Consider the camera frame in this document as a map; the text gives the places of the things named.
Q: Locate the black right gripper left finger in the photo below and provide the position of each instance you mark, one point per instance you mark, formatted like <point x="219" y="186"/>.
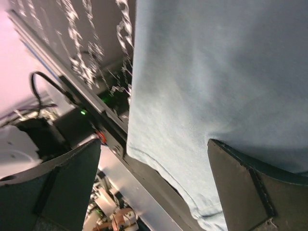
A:
<point x="52" y="196"/>

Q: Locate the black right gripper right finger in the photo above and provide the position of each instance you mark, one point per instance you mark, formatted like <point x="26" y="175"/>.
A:
<point x="256" y="196"/>

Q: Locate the light blue t-shirt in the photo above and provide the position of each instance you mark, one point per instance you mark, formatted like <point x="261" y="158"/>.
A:
<point x="230" y="70"/>

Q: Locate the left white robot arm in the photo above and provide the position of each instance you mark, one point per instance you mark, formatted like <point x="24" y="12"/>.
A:
<point x="28" y="144"/>

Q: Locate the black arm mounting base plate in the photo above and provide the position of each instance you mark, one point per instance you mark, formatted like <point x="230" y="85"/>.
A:
<point x="158" y="204"/>

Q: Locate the aluminium frame rail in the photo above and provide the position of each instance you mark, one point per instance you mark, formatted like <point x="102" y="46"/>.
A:
<point x="40" y="48"/>

